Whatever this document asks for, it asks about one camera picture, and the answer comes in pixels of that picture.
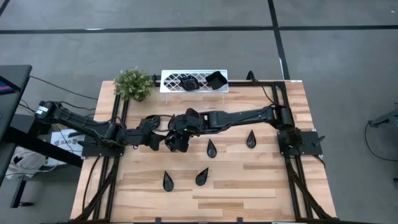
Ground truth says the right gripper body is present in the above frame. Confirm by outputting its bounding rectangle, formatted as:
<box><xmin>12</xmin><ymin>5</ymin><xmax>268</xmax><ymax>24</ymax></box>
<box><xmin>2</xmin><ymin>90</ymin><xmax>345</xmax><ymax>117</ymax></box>
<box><xmin>170</xmin><ymin>108</ymin><xmax>201</xmax><ymax>138</ymax></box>

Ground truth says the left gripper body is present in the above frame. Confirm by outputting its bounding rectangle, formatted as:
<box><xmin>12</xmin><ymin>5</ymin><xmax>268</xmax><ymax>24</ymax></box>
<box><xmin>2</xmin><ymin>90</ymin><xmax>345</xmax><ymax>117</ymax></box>
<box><xmin>135</xmin><ymin>118</ymin><xmax>161</xmax><ymax>146</ymax></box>

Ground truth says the black round saucer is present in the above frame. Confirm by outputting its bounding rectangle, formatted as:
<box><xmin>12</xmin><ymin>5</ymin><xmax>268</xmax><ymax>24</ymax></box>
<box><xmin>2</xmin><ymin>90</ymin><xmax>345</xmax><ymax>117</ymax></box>
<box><xmin>164</xmin><ymin>132</ymin><xmax>179</xmax><ymax>153</ymax></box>

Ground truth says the black teardrop plate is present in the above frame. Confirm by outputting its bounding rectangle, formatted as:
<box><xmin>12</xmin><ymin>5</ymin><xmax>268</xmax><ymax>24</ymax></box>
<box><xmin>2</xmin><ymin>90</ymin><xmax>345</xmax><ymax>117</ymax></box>
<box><xmin>162</xmin><ymin>170</ymin><xmax>175</xmax><ymax>192</ymax></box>
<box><xmin>246</xmin><ymin>129</ymin><xmax>257</xmax><ymax>149</ymax></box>
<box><xmin>195</xmin><ymin>167</ymin><xmax>210</xmax><ymax>187</ymax></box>
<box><xmin>206</xmin><ymin>138</ymin><xmax>218</xmax><ymax>159</ymax></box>

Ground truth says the black square cup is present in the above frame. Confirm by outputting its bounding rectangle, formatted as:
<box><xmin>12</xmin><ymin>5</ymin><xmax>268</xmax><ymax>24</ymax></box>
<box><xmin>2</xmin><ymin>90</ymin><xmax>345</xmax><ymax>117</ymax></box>
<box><xmin>205</xmin><ymin>70</ymin><xmax>228</xmax><ymax>91</ymax></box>

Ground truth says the green plant in black pot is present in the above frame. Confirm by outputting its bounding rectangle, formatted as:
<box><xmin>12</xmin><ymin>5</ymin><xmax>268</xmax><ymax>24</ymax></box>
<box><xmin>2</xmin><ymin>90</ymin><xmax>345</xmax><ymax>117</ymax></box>
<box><xmin>113</xmin><ymin>66</ymin><xmax>154</xmax><ymax>103</ymax></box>

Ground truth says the white cardboard box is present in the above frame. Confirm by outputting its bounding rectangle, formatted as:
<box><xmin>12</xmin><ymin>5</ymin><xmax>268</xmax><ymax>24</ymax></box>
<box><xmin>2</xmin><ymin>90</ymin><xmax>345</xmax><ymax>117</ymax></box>
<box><xmin>46</xmin><ymin>128</ymin><xmax>86</xmax><ymax>167</ymax></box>

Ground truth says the white plastic bag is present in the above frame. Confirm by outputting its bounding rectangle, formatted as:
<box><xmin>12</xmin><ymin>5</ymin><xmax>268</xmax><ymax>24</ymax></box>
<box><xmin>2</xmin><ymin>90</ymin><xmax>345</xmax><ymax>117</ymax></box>
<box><xmin>5</xmin><ymin>145</ymin><xmax>47</xmax><ymax>180</ymax></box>

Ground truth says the black desk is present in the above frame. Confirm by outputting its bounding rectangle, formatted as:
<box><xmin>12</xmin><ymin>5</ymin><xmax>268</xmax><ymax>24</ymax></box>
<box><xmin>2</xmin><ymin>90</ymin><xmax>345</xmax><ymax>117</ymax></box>
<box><xmin>0</xmin><ymin>64</ymin><xmax>84</xmax><ymax>209</ymax></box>

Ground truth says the dark laptop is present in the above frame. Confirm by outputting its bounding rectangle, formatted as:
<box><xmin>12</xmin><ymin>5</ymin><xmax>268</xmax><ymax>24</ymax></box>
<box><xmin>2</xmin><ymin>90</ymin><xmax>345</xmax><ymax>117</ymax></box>
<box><xmin>0</xmin><ymin>76</ymin><xmax>22</xmax><ymax>96</ymax></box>

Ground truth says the grey stand leg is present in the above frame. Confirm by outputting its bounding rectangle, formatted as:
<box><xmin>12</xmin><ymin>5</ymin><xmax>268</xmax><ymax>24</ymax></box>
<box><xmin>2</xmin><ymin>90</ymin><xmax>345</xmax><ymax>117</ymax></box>
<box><xmin>368</xmin><ymin>107</ymin><xmax>398</xmax><ymax>128</ymax></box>

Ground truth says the white wire shelf rack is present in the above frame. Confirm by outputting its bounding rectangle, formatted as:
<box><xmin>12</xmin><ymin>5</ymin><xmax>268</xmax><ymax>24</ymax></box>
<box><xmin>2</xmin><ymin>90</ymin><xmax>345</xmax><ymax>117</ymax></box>
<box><xmin>159</xmin><ymin>68</ymin><xmax>229</xmax><ymax>105</ymax></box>

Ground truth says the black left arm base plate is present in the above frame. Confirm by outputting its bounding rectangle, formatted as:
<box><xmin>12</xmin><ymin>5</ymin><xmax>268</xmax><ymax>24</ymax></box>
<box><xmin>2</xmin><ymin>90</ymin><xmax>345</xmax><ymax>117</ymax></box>
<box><xmin>81</xmin><ymin>132</ymin><xmax>127</xmax><ymax>158</ymax></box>

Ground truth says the black metal table frame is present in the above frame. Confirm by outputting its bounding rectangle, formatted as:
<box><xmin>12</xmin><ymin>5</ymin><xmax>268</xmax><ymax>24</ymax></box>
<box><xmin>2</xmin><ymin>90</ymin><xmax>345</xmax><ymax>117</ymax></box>
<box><xmin>70</xmin><ymin>79</ymin><xmax>340</xmax><ymax>224</ymax></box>

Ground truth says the black floor cable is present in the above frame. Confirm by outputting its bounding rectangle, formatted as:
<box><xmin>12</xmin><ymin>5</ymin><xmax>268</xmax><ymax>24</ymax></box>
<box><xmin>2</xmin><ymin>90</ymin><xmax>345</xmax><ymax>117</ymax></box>
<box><xmin>29</xmin><ymin>74</ymin><xmax>99</xmax><ymax>101</ymax></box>

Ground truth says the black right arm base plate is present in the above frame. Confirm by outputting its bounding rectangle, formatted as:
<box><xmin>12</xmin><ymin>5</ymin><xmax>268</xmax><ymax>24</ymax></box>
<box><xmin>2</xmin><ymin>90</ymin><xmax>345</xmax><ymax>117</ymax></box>
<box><xmin>277</xmin><ymin>130</ymin><xmax>324</xmax><ymax>156</ymax></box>

